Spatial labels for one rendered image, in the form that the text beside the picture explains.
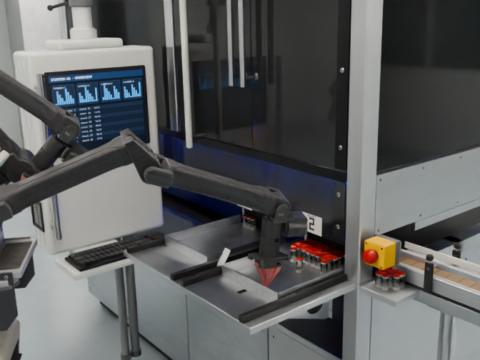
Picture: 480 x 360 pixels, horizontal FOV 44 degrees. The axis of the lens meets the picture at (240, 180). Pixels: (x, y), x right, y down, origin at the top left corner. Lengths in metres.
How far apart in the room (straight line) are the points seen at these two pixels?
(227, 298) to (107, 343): 1.68
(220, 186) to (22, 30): 5.13
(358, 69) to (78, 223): 1.24
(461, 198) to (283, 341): 0.78
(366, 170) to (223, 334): 1.07
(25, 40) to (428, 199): 5.13
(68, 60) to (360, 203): 1.16
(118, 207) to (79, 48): 0.63
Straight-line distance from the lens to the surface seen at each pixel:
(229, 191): 1.51
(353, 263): 1.78
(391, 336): 2.03
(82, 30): 2.30
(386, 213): 1.80
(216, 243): 2.09
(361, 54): 1.63
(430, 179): 1.95
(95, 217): 2.36
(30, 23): 6.50
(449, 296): 1.74
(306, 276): 1.83
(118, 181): 2.37
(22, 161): 1.81
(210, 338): 2.57
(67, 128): 1.79
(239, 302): 1.68
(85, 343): 3.34
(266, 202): 1.56
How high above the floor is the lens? 1.65
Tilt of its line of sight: 15 degrees down
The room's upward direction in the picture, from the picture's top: 1 degrees counter-clockwise
